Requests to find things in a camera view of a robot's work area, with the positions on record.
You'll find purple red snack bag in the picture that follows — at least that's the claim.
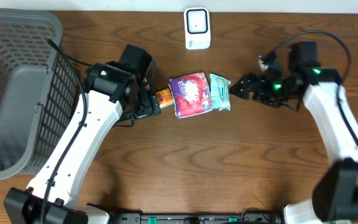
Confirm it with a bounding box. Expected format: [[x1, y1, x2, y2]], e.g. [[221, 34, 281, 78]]
[[168, 72, 213, 119]]

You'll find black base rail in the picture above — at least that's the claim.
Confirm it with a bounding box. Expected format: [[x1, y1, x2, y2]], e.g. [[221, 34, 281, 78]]
[[108, 210, 285, 224]]

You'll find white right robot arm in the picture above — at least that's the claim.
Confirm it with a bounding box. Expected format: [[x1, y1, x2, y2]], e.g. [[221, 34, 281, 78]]
[[229, 67, 358, 223]]

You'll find grey plastic mesh basket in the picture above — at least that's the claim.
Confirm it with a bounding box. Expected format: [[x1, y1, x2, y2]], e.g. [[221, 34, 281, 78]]
[[0, 9, 78, 180]]

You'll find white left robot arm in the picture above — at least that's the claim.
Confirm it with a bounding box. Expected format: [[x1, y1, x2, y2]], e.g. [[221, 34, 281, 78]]
[[4, 59, 160, 223]]

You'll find green wet wipes packet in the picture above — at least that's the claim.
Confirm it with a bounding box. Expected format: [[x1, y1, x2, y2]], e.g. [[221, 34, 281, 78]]
[[209, 73, 231, 111]]

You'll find orange tissue packet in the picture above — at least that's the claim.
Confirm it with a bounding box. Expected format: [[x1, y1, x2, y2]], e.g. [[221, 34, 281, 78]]
[[156, 88, 174, 109]]

